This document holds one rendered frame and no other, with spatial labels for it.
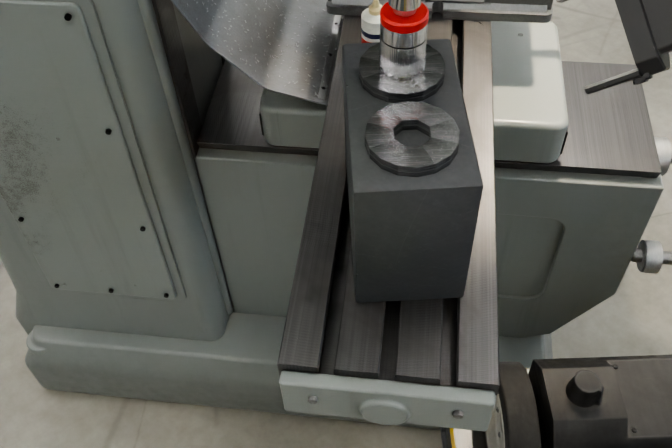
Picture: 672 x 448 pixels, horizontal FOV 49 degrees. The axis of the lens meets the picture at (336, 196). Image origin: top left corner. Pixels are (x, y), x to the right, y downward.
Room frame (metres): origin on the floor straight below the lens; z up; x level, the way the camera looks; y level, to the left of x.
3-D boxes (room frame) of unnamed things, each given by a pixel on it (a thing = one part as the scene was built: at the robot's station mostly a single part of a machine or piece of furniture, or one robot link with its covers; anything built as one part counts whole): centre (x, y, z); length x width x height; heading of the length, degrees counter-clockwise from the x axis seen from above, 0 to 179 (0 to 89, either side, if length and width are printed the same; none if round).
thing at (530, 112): (0.98, -0.15, 0.79); 0.50 x 0.35 x 0.12; 81
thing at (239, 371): (1.02, 0.10, 0.10); 1.20 x 0.60 x 0.20; 81
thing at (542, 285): (0.98, -0.17, 0.43); 0.80 x 0.30 x 0.60; 81
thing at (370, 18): (0.85, -0.07, 0.98); 0.04 x 0.04 x 0.11
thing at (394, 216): (0.55, -0.08, 1.03); 0.22 x 0.12 x 0.20; 0
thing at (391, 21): (0.60, -0.08, 1.19); 0.05 x 0.05 x 0.01
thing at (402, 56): (0.60, -0.08, 1.16); 0.05 x 0.05 x 0.06
